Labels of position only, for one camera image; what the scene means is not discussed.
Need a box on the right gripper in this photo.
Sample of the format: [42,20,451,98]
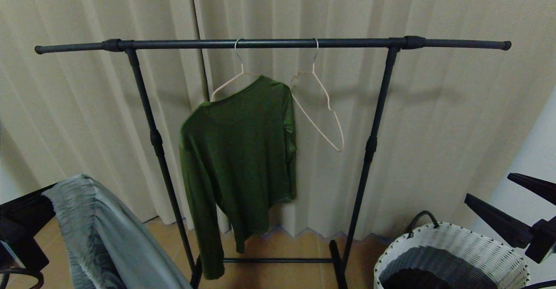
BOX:
[464,173,556,265]

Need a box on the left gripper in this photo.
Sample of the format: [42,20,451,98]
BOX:
[0,230,50,274]

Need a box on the pale grey garment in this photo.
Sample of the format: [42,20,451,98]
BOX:
[42,174,195,289]

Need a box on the pink clothes hanger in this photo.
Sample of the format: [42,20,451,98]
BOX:
[210,38,262,103]
[290,38,345,153]

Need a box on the green shirt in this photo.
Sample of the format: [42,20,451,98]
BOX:
[179,75,298,280]

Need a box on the white laundry basket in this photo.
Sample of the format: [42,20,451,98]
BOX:
[373,210,532,289]

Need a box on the black clothes rack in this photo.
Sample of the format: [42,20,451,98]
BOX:
[34,35,512,289]

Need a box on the beige curtain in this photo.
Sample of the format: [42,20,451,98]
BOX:
[0,0,556,239]

